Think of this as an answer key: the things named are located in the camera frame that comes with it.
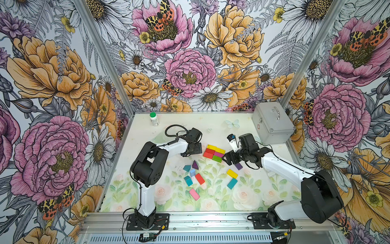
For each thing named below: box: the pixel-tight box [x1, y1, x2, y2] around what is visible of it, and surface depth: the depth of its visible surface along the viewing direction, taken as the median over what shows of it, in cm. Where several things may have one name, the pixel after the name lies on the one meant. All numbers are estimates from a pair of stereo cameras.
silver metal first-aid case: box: [251, 101, 296, 145], surface depth 100 cm
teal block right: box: [226, 177, 239, 190], surface depth 89 cm
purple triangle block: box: [191, 159, 199, 170], surface depth 93 cm
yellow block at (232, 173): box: [226, 168, 239, 179], surface depth 92 cm
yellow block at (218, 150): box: [212, 145, 226, 155], surface depth 102 cm
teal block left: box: [183, 175, 193, 187], surface depth 89 cm
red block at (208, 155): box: [202, 151, 214, 160], surface depth 99 cm
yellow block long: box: [206, 144, 220, 154], surface depth 102 cm
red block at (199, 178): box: [195, 172, 206, 186], surface depth 89 cm
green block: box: [212, 155, 223, 163], surface depth 98 cm
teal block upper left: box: [182, 164, 191, 172], surface depth 93 cm
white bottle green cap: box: [149, 111, 160, 127], surface depth 111 cm
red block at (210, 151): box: [205, 147, 216, 155], surface depth 101 cm
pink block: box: [188, 188, 201, 201], surface depth 85 cm
